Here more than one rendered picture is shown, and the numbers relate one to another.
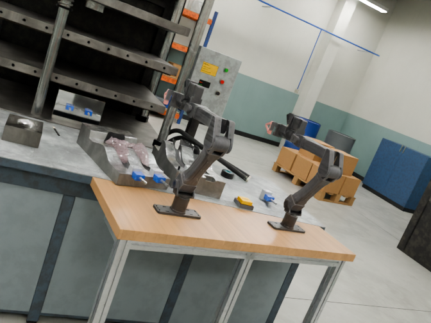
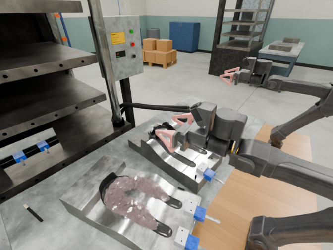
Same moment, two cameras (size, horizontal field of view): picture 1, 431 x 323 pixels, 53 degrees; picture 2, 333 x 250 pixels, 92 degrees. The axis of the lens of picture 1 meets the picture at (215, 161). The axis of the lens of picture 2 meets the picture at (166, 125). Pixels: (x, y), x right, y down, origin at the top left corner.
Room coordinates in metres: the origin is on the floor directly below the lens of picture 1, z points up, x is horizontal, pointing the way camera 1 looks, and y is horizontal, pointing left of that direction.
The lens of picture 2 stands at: (1.61, 0.45, 1.50)
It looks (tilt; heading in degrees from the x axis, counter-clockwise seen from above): 35 degrees down; 336
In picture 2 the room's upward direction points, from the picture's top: straight up
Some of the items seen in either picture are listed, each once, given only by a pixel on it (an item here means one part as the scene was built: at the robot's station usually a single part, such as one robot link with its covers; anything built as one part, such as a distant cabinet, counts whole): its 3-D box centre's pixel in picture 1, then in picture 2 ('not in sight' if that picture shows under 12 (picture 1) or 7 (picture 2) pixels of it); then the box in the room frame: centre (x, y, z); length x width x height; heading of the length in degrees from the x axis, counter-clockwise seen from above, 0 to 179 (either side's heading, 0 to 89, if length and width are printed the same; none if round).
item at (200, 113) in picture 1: (206, 126); (304, 185); (1.69, 0.08, 1.17); 0.30 x 0.09 x 0.12; 33
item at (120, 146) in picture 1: (127, 147); (134, 194); (2.00, 0.42, 0.90); 0.26 x 0.18 x 0.08; 42
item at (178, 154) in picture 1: (188, 155); (174, 141); (2.21, 0.14, 0.92); 0.35 x 0.16 x 0.09; 25
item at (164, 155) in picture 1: (186, 163); (173, 145); (2.23, 0.14, 0.87); 0.50 x 0.26 x 0.14; 25
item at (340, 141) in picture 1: (333, 154); (153, 40); (8.94, -2.23, 0.44); 0.59 x 0.59 x 0.88
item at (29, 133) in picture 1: (23, 130); not in sight; (1.87, 0.86, 0.84); 0.20 x 0.15 x 0.07; 25
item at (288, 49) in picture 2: not in sight; (278, 60); (4.35, -3.91, 0.46); 1.90 x 0.70 x 0.92; 117
